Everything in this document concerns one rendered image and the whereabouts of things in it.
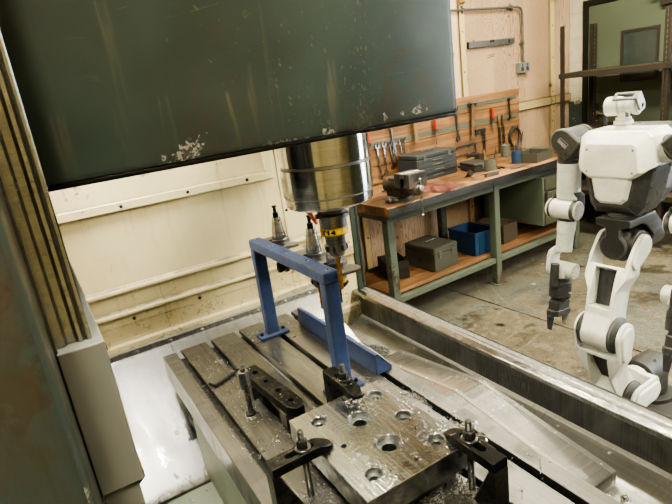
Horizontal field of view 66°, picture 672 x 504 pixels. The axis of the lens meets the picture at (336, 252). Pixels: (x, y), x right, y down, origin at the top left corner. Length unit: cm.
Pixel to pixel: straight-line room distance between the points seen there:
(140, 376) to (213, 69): 135
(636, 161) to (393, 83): 133
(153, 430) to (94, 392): 115
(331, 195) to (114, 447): 47
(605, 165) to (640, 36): 365
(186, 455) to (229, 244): 74
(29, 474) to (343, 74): 61
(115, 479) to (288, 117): 50
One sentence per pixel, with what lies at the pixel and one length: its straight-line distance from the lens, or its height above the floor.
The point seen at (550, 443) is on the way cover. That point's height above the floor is 71.
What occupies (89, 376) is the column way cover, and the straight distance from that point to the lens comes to 62.
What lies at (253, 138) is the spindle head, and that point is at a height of 158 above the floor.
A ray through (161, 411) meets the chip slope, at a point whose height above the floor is 74.
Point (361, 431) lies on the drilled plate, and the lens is 108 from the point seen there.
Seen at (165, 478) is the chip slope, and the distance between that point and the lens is 168.
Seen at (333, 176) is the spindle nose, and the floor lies 150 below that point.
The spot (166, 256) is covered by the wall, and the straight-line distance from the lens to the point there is 190.
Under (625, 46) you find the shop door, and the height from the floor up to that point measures 166.
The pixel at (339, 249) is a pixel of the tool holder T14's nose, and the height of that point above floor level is 136.
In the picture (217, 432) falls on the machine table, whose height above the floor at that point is 90.
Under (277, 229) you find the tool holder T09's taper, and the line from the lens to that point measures 157.
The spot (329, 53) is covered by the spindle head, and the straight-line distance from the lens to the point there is 79.
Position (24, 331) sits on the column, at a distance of 48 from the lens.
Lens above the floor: 163
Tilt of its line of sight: 17 degrees down
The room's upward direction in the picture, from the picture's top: 8 degrees counter-clockwise
